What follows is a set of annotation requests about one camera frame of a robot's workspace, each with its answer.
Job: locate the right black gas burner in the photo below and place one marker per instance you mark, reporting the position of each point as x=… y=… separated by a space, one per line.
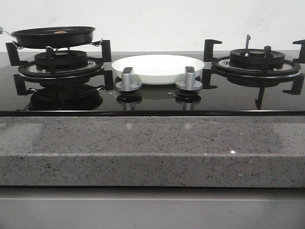
x=253 y=59

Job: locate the left black gas burner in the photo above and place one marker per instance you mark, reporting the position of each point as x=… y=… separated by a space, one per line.
x=63 y=60

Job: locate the black glass gas cooktop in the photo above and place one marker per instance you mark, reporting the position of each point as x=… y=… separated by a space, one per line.
x=96 y=95

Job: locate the left silver stove knob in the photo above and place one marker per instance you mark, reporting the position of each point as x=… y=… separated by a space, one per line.
x=128 y=83

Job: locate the right silver stove knob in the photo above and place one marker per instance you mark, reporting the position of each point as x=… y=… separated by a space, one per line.
x=189 y=83

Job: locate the black pan support grate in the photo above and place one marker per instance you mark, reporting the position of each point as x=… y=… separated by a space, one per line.
x=52 y=65
x=290 y=69

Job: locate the black frying pan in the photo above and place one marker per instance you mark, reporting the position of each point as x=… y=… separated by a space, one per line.
x=40 y=38

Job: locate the right black pan support grate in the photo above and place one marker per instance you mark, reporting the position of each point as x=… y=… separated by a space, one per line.
x=290 y=69

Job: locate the silver stove knob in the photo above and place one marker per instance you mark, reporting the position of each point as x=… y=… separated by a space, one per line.
x=189 y=83
x=128 y=83

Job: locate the left black pan support grate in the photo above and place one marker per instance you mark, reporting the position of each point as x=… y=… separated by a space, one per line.
x=52 y=65

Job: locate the black gas burner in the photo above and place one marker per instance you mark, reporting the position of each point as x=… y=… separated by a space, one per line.
x=63 y=60
x=253 y=59

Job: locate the white round plate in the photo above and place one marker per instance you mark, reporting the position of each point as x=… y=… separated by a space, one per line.
x=158 y=69

